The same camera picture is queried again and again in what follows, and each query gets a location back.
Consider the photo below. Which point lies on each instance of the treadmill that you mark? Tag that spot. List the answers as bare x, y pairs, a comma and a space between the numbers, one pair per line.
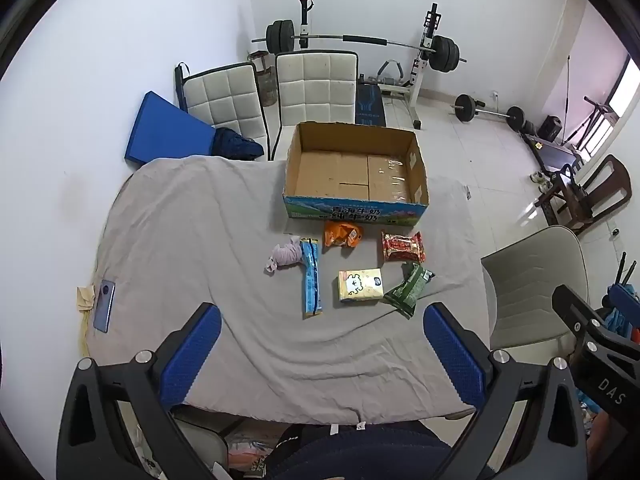
555, 152

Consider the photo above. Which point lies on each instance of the person's dark clothing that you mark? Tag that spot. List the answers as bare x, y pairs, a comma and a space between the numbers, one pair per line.
350, 455

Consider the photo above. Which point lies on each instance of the colourful plastic bag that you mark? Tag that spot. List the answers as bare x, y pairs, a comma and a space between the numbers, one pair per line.
250, 452

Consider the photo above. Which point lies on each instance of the dark blue jacket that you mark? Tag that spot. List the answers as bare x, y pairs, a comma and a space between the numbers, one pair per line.
235, 145

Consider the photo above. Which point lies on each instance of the pink sock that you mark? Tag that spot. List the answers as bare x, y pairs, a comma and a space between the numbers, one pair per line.
285, 255

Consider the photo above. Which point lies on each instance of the blue foam mat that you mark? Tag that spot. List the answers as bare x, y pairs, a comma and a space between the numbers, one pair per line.
165, 130

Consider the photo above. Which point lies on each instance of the yellow tissue pack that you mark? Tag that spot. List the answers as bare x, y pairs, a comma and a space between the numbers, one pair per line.
360, 285

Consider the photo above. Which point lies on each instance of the dark tripod stand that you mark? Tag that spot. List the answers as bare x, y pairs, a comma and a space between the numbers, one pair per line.
595, 120

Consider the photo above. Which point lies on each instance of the red snack packet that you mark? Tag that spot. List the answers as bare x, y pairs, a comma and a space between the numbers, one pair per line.
402, 247

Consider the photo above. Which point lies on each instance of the blue smartphone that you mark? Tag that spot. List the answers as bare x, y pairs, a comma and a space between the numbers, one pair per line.
105, 305

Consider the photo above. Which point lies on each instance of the black and blue stick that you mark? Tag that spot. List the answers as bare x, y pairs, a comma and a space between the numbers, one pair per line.
179, 85

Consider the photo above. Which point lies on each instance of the long blue packet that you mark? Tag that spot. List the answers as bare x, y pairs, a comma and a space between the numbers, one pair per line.
311, 280

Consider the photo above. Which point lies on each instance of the orange snack packet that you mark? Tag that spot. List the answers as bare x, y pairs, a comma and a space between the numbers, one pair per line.
340, 235

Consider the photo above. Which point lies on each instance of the window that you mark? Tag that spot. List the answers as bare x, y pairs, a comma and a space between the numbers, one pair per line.
620, 90

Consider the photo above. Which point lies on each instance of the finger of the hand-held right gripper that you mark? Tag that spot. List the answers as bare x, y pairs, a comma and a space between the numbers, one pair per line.
597, 355
622, 296

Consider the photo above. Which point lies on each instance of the long barbell with black plates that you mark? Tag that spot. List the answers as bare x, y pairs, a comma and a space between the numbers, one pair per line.
360, 39

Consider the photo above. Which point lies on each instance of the short barbell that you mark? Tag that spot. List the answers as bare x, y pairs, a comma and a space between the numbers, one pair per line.
465, 108

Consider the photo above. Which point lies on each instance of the dark wooden chair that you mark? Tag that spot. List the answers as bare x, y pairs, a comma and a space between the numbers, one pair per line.
615, 185

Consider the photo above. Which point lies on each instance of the white padded chair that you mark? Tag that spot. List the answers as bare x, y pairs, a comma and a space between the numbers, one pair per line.
315, 85
225, 95

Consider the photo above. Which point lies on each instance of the pair of white shoes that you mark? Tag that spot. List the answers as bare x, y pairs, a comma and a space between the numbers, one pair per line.
541, 181

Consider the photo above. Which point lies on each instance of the green snack packet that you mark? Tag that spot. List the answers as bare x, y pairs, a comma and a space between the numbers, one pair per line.
407, 290

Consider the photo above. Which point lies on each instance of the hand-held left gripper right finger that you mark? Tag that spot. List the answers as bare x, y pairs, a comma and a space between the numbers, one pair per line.
452, 355

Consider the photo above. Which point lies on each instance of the pale yellow cloth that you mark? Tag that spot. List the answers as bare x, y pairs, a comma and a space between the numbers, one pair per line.
85, 297

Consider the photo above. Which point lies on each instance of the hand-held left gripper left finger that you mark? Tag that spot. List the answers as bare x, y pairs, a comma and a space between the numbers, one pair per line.
192, 355

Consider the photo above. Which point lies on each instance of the white weight bench rack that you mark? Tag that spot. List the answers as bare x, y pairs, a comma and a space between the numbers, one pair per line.
417, 67

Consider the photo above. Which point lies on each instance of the black speaker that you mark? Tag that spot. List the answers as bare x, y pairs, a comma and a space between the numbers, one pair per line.
550, 129

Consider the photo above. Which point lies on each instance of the grey tablecloth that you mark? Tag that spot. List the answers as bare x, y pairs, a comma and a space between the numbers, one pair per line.
200, 235

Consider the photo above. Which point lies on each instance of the cardboard box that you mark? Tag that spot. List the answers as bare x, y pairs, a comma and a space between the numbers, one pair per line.
350, 170

